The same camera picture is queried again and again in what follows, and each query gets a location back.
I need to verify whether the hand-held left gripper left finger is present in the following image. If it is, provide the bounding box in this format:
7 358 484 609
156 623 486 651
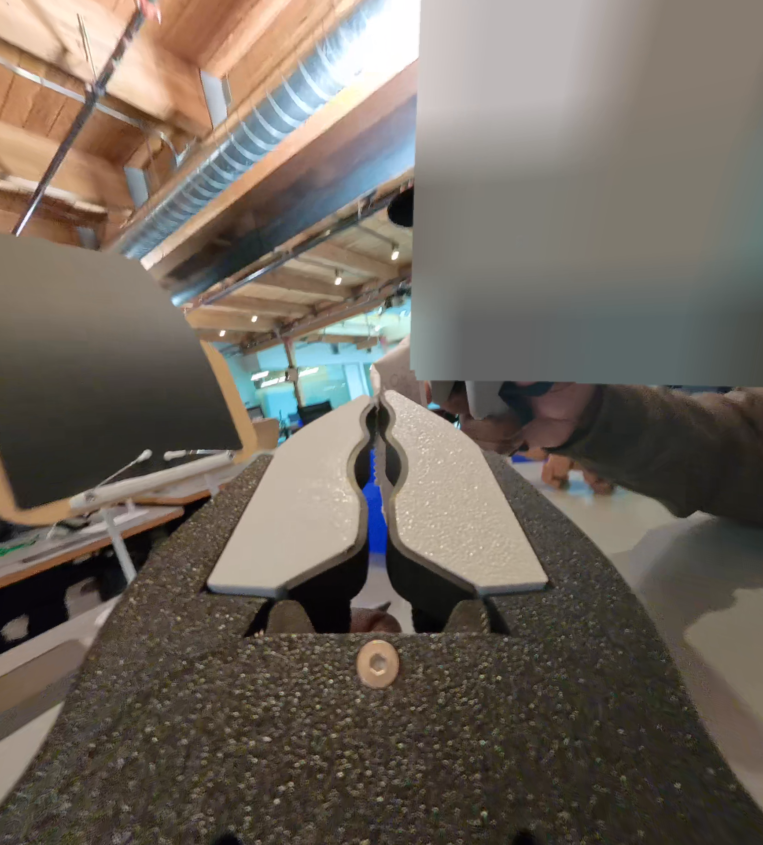
206 395 378 596

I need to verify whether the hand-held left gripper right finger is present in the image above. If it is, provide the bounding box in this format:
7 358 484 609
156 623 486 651
380 389 550 599

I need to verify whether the blue plastic bin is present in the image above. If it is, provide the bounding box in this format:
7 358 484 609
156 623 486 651
361 481 390 557

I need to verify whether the white printed paper bag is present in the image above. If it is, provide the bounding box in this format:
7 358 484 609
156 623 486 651
369 337 433 522

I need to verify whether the brown toy brick model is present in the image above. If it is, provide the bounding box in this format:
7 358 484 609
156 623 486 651
538 448 615 497

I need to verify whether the person's right forearm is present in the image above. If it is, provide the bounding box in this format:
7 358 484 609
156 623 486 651
543 383 763 537

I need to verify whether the wooden office desk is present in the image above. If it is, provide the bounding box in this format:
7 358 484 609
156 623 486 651
0 503 185 605

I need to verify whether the grey desk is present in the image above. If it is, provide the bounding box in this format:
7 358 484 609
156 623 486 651
0 456 763 845

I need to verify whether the person's right hand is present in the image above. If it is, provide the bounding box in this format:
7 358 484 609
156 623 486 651
431 382 598 458

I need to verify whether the black pole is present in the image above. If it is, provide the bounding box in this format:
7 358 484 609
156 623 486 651
387 187 417 230

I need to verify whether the black wood-rimmed panel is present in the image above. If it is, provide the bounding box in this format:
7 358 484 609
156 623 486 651
0 224 261 527

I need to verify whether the corrugated silver duct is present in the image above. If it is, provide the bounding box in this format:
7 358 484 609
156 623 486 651
112 0 422 263

